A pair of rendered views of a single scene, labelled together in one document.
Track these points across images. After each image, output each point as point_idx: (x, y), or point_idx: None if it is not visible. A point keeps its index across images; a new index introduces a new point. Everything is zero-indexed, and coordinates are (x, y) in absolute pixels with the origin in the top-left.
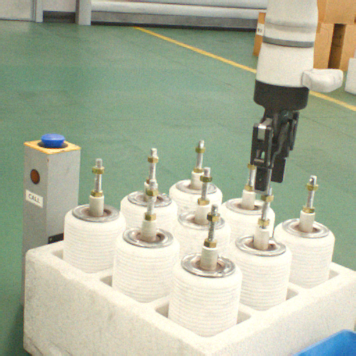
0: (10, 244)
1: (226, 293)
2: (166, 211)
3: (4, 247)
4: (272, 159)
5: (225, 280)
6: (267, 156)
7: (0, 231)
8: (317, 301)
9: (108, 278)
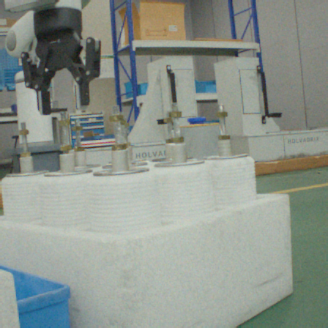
0: (306, 242)
1: (2, 189)
2: (154, 165)
3: (299, 242)
4: (36, 81)
5: (4, 179)
6: (23, 77)
7: (326, 236)
8: (53, 236)
9: None
